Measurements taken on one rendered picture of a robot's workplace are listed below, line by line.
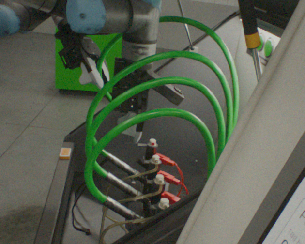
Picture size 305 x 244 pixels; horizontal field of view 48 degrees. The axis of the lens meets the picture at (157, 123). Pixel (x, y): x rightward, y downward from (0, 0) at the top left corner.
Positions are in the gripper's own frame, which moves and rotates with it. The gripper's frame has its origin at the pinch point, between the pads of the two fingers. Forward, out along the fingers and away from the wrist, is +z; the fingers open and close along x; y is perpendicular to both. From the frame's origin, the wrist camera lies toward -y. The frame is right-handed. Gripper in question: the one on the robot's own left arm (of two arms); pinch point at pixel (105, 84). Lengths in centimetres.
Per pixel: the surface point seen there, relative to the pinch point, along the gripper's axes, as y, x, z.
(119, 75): -14.8, 17.5, 6.1
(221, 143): -24.8, 9.8, 27.1
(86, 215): 27.4, -3.0, 29.5
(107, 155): -1.4, 14.0, 18.7
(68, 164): 26.5, -3.8, 13.3
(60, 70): 190, -231, -123
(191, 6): 101, -576, -230
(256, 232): -35, 43, 36
